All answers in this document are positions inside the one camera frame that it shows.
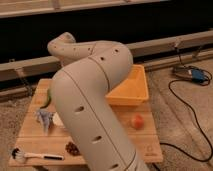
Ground green chili pepper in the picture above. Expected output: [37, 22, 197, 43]
[40, 89, 52, 109]

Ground white dish brush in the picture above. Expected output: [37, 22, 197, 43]
[12, 148, 64, 163]

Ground blue power adapter box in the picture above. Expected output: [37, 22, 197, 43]
[171, 65, 208, 84]

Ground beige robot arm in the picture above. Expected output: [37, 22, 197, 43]
[47, 32, 149, 171]

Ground yellow plastic bin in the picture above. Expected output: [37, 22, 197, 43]
[106, 65, 149, 106]

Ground black power cable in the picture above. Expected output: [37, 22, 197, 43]
[159, 46, 213, 163]

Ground blue grey crumpled cloth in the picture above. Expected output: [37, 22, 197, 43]
[36, 109, 54, 134]

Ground brown grape bunch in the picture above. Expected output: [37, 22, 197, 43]
[65, 142, 80, 156]

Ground white round container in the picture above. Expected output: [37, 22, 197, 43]
[53, 112, 64, 127]

